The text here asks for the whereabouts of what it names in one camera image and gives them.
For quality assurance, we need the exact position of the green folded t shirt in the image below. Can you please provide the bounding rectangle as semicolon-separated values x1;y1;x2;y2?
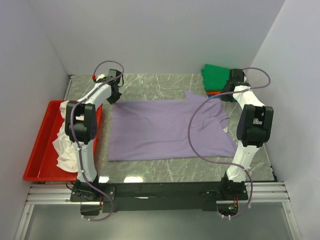
200;64;230;92

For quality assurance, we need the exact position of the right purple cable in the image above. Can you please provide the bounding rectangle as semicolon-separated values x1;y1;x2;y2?
187;67;272;219

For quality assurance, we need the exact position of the orange folded t shirt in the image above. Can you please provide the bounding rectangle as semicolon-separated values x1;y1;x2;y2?
206;91;221;96

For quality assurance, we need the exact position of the blue folded t shirt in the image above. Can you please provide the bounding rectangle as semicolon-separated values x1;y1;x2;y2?
207;94;238;103

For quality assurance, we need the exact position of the purple t shirt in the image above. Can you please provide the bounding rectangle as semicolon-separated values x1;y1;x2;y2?
108;91;237;162

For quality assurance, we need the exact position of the white t shirt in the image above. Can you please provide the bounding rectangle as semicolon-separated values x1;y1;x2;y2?
51;99;97;173

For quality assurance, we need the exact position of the purple cable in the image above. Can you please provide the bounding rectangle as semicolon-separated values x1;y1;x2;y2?
187;67;272;219
69;60;126;223

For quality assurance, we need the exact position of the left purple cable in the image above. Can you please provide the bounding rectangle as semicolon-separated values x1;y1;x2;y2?
69;60;126;223

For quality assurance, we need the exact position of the red plastic bin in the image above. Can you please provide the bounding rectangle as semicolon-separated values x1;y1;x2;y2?
23;100;104;181

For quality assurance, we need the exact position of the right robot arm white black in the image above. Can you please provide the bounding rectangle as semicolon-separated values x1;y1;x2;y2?
220;68;274;183

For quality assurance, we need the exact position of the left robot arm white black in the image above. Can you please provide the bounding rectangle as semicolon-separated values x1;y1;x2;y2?
64;69;124;183

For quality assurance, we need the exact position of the black base beam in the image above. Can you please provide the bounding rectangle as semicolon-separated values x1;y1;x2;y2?
70;180;249;213

